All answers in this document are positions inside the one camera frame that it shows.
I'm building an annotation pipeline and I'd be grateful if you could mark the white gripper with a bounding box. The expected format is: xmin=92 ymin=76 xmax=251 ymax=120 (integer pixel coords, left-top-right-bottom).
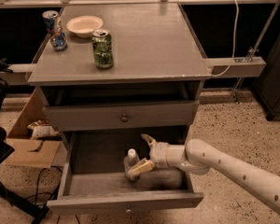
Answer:
xmin=128 ymin=133 xmax=169 ymax=177

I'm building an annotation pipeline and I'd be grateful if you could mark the clear plastic water bottle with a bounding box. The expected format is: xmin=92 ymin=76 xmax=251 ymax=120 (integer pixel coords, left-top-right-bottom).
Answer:
xmin=123 ymin=148 xmax=139 ymax=181

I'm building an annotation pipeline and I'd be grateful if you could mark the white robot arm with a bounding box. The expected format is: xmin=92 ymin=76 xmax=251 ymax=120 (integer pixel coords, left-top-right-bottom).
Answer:
xmin=126 ymin=133 xmax=280 ymax=215

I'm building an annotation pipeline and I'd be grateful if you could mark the closed grey top drawer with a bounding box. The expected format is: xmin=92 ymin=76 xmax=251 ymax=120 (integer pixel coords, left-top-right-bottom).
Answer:
xmin=43 ymin=101 xmax=199 ymax=132

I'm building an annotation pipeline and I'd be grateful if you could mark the open grey middle drawer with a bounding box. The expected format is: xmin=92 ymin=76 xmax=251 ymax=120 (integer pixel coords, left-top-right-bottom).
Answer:
xmin=48 ymin=127 xmax=203 ymax=216

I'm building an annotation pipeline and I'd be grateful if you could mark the grey wooden drawer cabinet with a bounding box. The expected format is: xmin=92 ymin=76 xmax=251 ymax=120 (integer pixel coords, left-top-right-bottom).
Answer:
xmin=26 ymin=2 xmax=212 ymax=142

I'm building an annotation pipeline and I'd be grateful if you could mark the brown cardboard box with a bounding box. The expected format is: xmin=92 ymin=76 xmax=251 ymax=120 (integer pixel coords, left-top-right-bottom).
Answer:
xmin=5 ymin=91 xmax=67 ymax=168

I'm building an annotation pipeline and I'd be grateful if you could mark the green soda can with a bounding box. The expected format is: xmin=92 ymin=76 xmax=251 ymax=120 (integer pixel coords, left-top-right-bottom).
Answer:
xmin=91 ymin=29 xmax=114 ymax=69

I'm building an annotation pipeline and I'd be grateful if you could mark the dark cabinet at right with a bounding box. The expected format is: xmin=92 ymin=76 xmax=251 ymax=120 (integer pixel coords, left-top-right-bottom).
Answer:
xmin=254 ymin=35 xmax=280 ymax=120

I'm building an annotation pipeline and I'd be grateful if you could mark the white paper bowl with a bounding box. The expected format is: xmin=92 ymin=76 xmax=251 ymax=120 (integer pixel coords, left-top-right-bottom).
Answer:
xmin=66 ymin=16 xmax=104 ymax=38

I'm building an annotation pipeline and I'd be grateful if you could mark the blue red soda can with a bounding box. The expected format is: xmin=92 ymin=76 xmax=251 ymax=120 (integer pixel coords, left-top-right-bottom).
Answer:
xmin=42 ymin=10 xmax=67 ymax=51

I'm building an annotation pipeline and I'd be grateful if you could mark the grey metal rail beam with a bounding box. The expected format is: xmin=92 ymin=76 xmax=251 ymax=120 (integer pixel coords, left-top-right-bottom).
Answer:
xmin=208 ymin=57 xmax=266 ymax=78

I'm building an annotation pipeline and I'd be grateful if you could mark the black stand with cables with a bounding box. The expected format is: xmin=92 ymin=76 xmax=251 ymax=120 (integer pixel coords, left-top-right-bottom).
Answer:
xmin=0 ymin=58 xmax=63 ymax=224

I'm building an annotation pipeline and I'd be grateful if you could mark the white hanging cable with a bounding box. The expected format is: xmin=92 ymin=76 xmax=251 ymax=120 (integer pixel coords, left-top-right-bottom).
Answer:
xmin=210 ymin=0 xmax=240 ymax=78

